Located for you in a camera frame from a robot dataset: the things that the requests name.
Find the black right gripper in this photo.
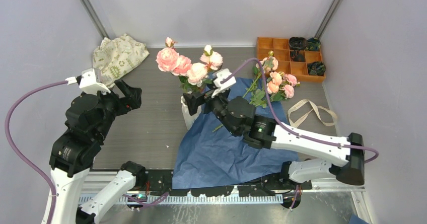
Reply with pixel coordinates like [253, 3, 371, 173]
[184, 81, 240, 135]

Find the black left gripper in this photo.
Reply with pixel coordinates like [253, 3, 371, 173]
[93, 78, 141, 140]

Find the pink flower stem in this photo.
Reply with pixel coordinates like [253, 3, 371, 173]
[156, 37, 194, 93]
[229, 69, 301, 113]
[184, 45, 224, 93]

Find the blue wrapping paper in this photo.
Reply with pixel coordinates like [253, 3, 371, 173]
[172, 77, 299, 190]

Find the beige printed ribbon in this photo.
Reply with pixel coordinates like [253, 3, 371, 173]
[287, 99, 338, 127]

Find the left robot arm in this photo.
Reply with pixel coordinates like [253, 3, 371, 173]
[45, 80, 147, 223]

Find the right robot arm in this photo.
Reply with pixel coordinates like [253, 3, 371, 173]
[183, 90, 365, 189]

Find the white ribbed vase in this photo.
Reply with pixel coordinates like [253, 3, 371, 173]
[181, 96, 201, 130]

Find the patterned cream cloth bag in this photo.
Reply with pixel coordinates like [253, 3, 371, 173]
[92, 33, 150, 88]

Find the wooden compartment tray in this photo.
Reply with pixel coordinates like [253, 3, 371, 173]
[256, 37, 326, 83]

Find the dark rolled fabric item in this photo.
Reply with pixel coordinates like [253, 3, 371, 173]
[290, 50, 306, 62]
[306, 37, 321, 51]
[289, 37, 308, 50]
[307, 61, 326, 76]

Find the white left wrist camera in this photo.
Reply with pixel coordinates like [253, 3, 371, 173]
[65, 68, 111, 95]

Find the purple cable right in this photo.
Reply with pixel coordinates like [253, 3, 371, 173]
[220, 57, 380, 211]

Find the purple cable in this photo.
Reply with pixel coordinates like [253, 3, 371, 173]
[220, 57, 380, 211]
[4, 80, 169, 224]

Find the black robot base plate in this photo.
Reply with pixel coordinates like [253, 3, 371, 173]
[130, 170, 297, 197]

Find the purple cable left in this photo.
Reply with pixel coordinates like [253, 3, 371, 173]
[4, 80, 169, 224]

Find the metal corner rail left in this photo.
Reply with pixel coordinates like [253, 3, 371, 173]
[80, 0, 109, 38]

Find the metal corner rail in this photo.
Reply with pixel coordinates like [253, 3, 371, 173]
[314, 0, 342, 40]
[80, 0, 109, 38]

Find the metal corner rail right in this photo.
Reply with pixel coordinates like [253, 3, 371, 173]
[314, 0, 342, 40]

